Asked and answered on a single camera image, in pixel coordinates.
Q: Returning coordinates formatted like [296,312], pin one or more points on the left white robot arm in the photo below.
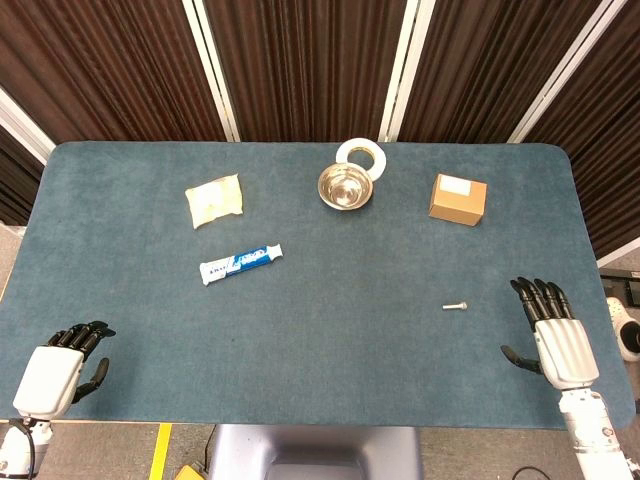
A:
[15,450]

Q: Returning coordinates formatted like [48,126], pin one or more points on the white plate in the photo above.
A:
[380,162]

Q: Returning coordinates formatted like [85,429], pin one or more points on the pale yellow snack packet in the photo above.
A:
[214,200]

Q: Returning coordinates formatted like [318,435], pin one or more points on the stainless steel bowl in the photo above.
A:
[345,187]

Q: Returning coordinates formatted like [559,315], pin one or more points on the brown cardboard box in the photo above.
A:
[457,207]

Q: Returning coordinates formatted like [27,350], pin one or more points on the blue table mat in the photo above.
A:
[320,325]

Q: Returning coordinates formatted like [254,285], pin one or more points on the blue white toothpaste tube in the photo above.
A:
[240,262]

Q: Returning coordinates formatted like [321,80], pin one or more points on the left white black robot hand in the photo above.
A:
[50,375]

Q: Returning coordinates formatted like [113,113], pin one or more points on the white shoe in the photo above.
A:
[627,335]

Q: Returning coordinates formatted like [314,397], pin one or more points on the small metal cylinder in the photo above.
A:
[452,306]

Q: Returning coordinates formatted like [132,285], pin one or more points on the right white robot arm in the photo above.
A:
[590,430]

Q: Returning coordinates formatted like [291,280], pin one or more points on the brown ribbed partition panel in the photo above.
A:
[310,65]
[480,65]
[15,185]
[610,125]
[100,65]

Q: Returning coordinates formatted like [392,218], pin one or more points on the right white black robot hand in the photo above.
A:
[565,350]

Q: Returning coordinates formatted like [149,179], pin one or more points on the white partition frame post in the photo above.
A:
[212,70]
[398,70]
[25,127]
[562,70]
[620,257]

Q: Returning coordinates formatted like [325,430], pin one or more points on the black electronic device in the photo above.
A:
[622,290]

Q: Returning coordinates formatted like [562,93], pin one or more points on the yellow floor tape strip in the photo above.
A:
[161,450]

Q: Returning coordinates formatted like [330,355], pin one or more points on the grey robot torso base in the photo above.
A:
[240,450]

